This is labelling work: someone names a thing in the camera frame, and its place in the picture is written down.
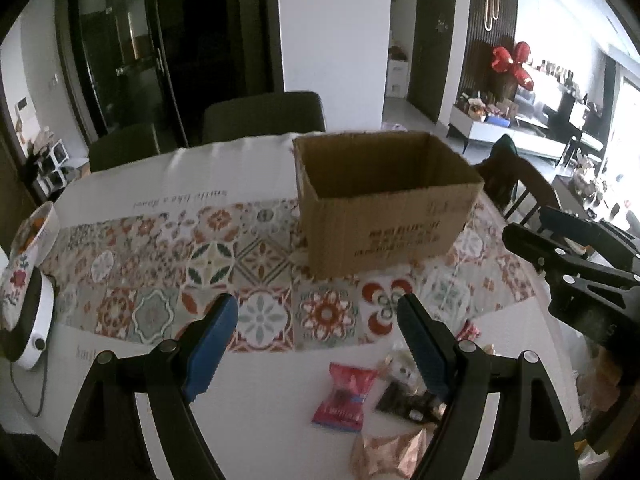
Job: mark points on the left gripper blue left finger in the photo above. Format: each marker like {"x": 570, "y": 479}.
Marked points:
{"x": 204, "y": 342}

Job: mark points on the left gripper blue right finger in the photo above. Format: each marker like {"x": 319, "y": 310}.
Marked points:
{"x": 423, "y": 336}

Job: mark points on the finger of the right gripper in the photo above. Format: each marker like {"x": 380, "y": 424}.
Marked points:
{"x": 618, "y": 247}
{"x": 542, "y": 251}

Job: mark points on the small white candy packet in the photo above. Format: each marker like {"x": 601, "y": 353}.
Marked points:
{"x": 399, "y": 367}

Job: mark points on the dark brown snack bar packet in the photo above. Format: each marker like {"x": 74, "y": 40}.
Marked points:
{"x": 420, "y": 409}

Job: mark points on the pink snack packet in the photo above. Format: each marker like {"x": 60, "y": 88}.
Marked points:
{"x": 342, "y": 409}

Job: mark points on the red small candy packet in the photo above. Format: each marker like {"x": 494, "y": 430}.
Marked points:
{"x": 468, "y": 332}

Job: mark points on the white bowl with snacks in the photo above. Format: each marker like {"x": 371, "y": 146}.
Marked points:
{"x": 37, "y": 234}

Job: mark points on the wooden dining chair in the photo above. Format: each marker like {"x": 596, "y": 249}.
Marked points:
{"x": 515, "y": 186}

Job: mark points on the patterned floral table runner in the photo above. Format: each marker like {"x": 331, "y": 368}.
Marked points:
{"x": 145, "y": 278}

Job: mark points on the rose gold foil snack bag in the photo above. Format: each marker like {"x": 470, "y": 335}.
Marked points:
{"x": 398, "y": 455}

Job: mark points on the white tv console cabinet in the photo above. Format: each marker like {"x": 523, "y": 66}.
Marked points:
{"x": 463, "y": 127}

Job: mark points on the brown cardboard box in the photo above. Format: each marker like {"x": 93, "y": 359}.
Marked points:
{"x": 369, "y": 201}

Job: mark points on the white electric hot plate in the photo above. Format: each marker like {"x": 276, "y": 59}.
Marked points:
{"x": 25, "y": 344}

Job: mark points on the red balloon dog decoration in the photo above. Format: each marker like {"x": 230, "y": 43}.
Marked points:
{"x": 504, "y": 61}

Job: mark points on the dark upholstered chair left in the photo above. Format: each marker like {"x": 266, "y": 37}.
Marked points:
{"x": 123, "y": 146}

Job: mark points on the dark upholstered chair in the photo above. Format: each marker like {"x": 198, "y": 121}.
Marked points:
{"x": 123, "y": 146}
{"x": 269, "y": 114}

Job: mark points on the white storage boxes hallway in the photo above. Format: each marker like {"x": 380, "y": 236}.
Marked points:
{"x": 397, "y": 73}

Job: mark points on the white shoe rack shelf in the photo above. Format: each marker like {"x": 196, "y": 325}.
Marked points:
{"x": 50, "y": 174}

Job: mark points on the dark upholstered chair middle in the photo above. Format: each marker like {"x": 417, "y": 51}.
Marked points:
{"x": 269, "y": 114}

